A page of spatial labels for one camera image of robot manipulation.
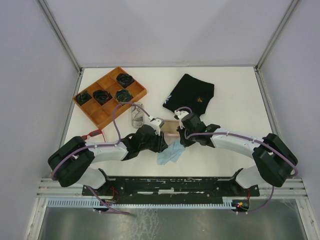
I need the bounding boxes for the red sunglasses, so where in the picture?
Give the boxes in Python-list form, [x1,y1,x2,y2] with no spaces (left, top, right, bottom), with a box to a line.
[81,129,106,143]

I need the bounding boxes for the right aluminium frame post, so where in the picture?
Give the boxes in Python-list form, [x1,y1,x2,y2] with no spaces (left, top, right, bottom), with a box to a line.
[254,0,301,72]

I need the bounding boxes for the rolled green black belt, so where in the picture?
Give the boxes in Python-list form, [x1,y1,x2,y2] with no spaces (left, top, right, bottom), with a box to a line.
[75,90,92,106]

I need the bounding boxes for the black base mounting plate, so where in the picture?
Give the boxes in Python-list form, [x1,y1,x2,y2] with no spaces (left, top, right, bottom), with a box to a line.
[95,176,260,203]

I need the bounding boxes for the black folded cloth pouch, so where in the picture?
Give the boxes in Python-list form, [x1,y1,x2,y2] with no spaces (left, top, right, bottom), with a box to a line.
[162,73,215,116]

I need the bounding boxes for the pink glasses case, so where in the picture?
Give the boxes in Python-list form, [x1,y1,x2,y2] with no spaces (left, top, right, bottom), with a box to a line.
[161,120,180,137]

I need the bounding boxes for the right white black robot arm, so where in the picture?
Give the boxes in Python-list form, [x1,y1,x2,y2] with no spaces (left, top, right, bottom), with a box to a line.
[174,110,298,196]

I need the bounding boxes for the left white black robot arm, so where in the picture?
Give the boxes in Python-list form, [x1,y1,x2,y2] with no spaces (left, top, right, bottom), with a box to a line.
[47,124,168,195]

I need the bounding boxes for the white slotted cable duct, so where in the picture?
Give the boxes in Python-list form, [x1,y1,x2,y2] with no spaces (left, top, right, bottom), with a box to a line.
[47,197,237,210]

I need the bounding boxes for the rolled blue yellow belt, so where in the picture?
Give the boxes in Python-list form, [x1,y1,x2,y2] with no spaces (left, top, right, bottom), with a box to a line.
[115,89,133,103]

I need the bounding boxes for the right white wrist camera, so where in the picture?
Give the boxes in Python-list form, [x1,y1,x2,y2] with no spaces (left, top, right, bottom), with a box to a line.
[174,110,190,121]

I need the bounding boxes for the light blue cloth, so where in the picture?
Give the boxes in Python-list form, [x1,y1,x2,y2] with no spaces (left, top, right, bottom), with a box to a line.
[157,140,185,166]

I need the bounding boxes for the marble pattern glasses case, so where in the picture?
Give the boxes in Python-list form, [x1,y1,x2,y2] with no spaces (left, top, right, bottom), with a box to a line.
[130,102,145,129]

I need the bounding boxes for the aluminium frame post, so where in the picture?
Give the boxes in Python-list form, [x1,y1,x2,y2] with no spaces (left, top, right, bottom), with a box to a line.
[254,0,301,72]
[36,0,82,73]

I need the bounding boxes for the left aluminium frame post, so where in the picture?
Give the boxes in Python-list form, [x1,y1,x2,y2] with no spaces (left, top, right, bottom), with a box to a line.
[36,0,82,73]

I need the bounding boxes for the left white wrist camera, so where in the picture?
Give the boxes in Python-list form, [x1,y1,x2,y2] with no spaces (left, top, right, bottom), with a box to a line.
[148,116,165,136]

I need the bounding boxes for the rolled black belt middle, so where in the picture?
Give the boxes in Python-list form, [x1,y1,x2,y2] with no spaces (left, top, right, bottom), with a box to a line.
[93,90,113,106]

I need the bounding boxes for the rolled black belt top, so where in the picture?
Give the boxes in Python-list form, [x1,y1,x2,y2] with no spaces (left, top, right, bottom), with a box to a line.
[116,73,134,88]

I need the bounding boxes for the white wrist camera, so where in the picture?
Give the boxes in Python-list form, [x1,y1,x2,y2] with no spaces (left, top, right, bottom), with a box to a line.
[148,116,165,136]
[174,110,190,121]

